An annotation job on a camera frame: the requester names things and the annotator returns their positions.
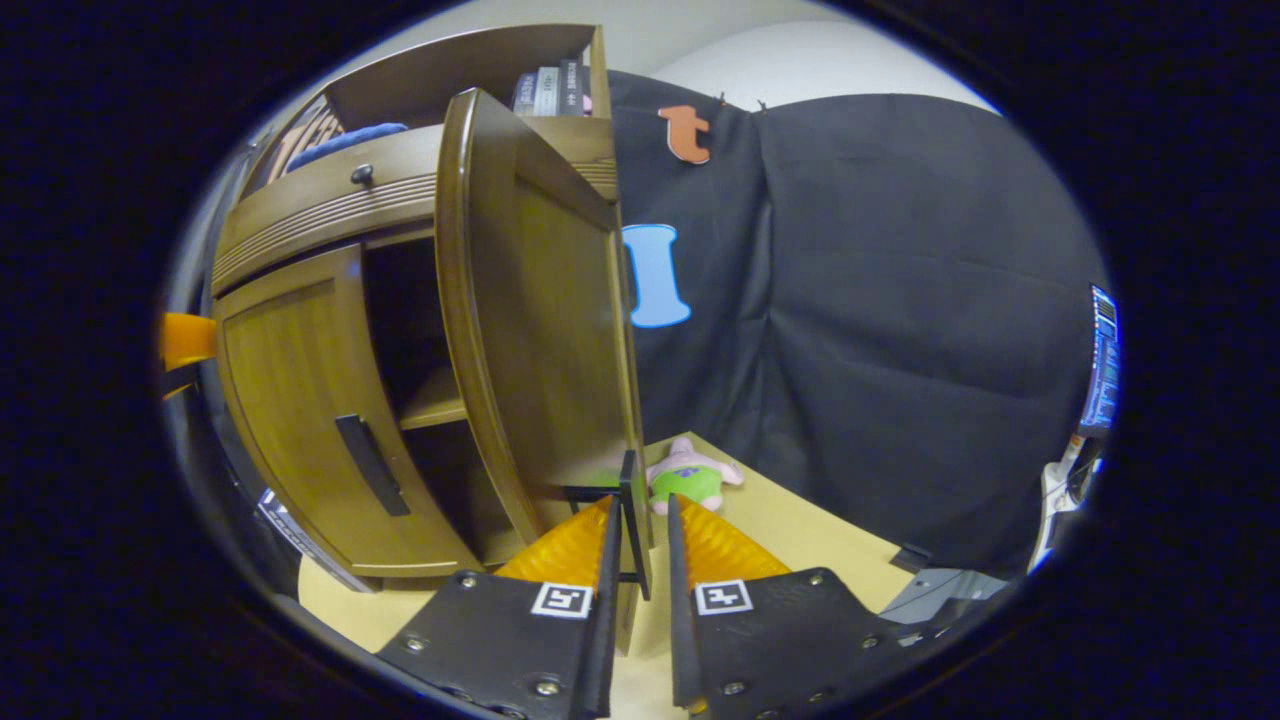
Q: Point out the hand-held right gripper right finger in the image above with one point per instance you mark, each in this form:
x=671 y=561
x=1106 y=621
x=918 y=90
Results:
x=682 y=640

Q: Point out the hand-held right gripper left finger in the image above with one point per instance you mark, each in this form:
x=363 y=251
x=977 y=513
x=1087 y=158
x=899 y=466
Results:
x=603 y=620

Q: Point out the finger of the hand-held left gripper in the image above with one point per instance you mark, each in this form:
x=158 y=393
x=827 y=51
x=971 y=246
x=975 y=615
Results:
x=190 y=338

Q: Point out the wooden shoe cabinet door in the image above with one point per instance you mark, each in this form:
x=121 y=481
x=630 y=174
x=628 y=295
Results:
x=540 y=330
x=290 y=400

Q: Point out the wooden double-door shoe cabinet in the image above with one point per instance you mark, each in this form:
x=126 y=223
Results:
x=420 y=60

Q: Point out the wooden ribbed cabinet drawer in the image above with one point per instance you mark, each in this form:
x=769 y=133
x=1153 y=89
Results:
x=300 y=215

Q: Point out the wooden cabinet shelf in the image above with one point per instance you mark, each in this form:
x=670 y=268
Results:
x=440 y=405

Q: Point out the pink star plush toy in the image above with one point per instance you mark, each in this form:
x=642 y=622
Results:
x=690 y=480

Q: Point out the black drawer knob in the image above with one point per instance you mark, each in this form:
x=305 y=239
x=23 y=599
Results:
x=362 y=175

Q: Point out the blue folded towel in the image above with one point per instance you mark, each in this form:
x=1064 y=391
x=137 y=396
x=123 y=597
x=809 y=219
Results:
x=345 y=142

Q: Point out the black backdrop cloth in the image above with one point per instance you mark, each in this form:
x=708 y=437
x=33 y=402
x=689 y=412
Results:
x=880 y=330

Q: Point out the white spine book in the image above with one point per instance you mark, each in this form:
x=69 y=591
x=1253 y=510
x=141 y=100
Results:
x=548 y=92

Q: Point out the black spine book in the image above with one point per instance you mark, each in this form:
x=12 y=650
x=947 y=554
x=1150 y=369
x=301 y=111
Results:
x=570 y=88

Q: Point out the computer monitor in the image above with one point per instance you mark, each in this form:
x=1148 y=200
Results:
x=1100 y=370

